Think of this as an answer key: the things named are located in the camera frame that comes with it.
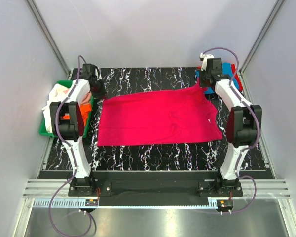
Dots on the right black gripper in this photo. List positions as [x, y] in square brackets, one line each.
[202, 84]

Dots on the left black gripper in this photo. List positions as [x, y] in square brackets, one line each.
[102, 94]

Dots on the magenta t shirt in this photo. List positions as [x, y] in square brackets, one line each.
[158, 117]

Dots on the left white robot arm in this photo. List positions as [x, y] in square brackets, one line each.
[67, 124]

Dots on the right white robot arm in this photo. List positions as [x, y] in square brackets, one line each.
[243, 125]

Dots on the folded red t shirt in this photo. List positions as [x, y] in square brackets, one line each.
[238, 79]

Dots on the folded blue t shirt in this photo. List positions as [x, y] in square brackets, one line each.
[227, 67]

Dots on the light pink t shirt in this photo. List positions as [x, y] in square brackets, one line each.
[76, 95]

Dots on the orange t shirt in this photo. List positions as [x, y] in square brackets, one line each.
[85, 110]

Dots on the white t shirt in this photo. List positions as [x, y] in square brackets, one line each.
[55, 95]

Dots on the green plastic bin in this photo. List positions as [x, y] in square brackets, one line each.
[68, 84]

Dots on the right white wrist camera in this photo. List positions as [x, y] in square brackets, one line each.
[204, 58]

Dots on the aluminium frame rail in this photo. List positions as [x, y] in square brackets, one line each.
[264, 188]

